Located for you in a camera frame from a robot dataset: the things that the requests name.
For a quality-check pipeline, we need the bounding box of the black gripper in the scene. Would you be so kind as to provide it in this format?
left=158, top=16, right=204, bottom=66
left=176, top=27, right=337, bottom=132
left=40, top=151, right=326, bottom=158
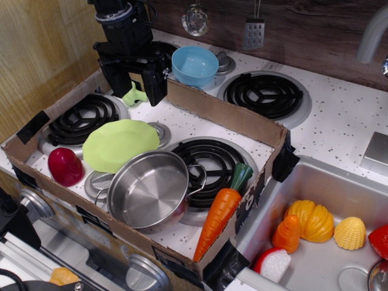
left=93, top=12, right=169, bottom=107

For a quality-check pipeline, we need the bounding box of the orange plastic toy carrot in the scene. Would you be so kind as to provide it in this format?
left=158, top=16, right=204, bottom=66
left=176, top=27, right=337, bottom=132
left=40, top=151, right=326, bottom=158
left=193, top=163, right=253, bottom=262

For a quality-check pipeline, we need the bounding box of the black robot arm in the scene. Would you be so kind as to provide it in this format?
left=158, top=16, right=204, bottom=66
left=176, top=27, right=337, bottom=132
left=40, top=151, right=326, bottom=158
left=88, top=1, right=169, bottom=106

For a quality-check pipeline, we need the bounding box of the light green plastic plate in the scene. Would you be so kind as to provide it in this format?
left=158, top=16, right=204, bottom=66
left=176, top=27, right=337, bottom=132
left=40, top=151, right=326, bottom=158
left=82, top=119, right=159, bottom=173

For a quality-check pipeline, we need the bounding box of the small orange toy carrot piece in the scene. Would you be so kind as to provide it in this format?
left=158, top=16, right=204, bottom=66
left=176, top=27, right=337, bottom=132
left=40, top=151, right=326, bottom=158
left=272, top=214, right=301, bottom=254

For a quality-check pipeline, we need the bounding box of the light green toy vegetable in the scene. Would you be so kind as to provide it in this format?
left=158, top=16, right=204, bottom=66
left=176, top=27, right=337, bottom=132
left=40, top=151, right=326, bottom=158
left=122, top=81, right=148, bottom=107

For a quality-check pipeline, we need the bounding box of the light blue plastic bowl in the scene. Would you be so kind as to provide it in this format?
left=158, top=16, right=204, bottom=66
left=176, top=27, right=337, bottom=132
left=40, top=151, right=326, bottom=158
left=172, top=45, right=219, bottom=87

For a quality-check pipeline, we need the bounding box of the silver stove knob middle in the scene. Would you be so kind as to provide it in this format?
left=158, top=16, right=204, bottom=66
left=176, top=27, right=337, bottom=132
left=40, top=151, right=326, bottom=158
left=148, top=122, right=172, bottom=150

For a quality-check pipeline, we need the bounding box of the silver stove knob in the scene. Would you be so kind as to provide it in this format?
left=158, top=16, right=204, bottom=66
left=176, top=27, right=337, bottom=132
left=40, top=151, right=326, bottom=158
left=148, top=122, right=172, bottom=150
left=216, top=51, right=236, bottom=76
left=84, top=171, right=114, bottom=202

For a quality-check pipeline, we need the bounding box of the front left black burner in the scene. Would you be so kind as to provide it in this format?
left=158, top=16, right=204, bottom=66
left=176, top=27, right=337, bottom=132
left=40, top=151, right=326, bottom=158
left=39, top=93, right=129, bottom=159

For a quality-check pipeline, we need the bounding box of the hanging silver strainer ladle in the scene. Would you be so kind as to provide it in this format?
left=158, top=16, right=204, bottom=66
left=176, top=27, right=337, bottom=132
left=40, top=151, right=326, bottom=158
left=181, top=0, right=211, bottom=37

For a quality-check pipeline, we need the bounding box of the silver stove knob back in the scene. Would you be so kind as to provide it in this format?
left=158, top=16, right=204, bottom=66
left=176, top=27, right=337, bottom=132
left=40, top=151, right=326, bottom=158
left=216, top=51, right=236, bottom=76

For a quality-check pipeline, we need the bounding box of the front right black burner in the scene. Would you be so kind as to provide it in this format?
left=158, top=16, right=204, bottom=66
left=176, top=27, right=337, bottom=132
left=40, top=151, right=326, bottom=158
left=167, top=136, right=259, bottom=227

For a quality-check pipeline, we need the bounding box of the silver stove knob front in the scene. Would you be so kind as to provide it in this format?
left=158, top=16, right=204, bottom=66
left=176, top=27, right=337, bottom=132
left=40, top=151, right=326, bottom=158
left=84, top=171, right=114, bottom=202

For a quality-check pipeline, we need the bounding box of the stainless steel pot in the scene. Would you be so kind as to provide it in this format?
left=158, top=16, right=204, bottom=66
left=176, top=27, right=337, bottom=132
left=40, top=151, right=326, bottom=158
left=101, top=150, right=207, bottom=233

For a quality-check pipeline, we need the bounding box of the dark red plastic toy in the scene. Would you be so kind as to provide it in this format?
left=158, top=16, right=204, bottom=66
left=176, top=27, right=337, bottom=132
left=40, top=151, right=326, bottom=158
left=48, top=147, right=85, bottom=187

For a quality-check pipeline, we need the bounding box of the hanging silver slotted spatula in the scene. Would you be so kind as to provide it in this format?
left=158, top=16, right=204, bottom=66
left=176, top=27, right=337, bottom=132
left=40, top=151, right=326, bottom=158
left=242, top=1, right=266, bottom=50

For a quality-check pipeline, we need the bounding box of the back right black burner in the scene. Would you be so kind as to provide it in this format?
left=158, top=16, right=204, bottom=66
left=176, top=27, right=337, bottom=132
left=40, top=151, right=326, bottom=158
left=217, top=71, right=312, bottom=129

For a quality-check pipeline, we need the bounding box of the brown cardboard fence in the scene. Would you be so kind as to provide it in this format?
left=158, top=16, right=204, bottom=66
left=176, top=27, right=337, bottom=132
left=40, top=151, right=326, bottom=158
left=4, top=70, right=289, bottom=290

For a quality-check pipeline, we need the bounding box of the silver oven knob left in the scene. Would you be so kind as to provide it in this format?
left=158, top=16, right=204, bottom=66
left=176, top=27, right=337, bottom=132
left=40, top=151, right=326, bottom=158
left=20, top=189, right=55, bottom=224

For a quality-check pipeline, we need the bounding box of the silver oven knob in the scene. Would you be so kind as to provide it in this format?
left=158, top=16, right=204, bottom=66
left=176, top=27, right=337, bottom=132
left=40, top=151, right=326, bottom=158
left=125, top=253, right=172, bottom=291
left=20, top=189, right=55, bottom=224

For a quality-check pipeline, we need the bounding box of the black clamp device left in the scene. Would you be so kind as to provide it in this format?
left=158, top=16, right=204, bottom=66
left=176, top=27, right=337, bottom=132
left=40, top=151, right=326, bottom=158
left=1, top=189, right=41, bottom=250

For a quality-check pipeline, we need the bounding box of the silver oven knob right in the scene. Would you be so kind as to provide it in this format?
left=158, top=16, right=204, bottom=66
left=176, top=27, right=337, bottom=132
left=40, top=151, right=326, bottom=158
left=125, top=253, right=172, bottom=291

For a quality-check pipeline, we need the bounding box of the orange toy piece bottom left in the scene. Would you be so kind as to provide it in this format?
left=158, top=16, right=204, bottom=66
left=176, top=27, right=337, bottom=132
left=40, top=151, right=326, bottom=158
left=49, top=267, right=79, bottom=286

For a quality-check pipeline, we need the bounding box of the red white toy radish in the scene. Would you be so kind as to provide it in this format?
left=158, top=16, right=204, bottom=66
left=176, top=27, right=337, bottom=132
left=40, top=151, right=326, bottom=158
left=253, top=247, right=292, bottom=283

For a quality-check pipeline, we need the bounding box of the yellow orange toy squash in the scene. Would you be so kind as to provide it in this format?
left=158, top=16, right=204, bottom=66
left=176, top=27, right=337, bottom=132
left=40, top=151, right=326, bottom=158
left=284, top=200, right=335, bottom=243

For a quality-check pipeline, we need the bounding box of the grey toy faucet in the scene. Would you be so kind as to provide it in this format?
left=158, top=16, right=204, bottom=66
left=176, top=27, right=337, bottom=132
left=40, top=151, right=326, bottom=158
left=356, top=5, right=387, bottom=64

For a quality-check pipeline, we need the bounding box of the silver toy sink basin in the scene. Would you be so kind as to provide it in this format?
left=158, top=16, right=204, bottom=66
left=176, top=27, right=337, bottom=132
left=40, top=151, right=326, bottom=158
left=229, top=156, right=387, bottom=290

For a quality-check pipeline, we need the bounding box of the yellow toy corn piece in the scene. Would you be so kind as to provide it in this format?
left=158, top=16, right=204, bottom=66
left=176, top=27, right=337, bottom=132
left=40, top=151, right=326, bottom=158
left=333, top=216, right=366, bottom=250

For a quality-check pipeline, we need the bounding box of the red toy tomato piece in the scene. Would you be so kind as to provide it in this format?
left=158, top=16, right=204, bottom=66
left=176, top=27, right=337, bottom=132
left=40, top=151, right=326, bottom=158
left=368, top=224, right=388, bottom=260

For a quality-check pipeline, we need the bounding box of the silver pot lid corner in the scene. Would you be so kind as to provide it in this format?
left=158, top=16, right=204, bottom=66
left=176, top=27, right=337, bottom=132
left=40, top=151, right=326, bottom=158
left=367, top=259, right=388, bottom=291

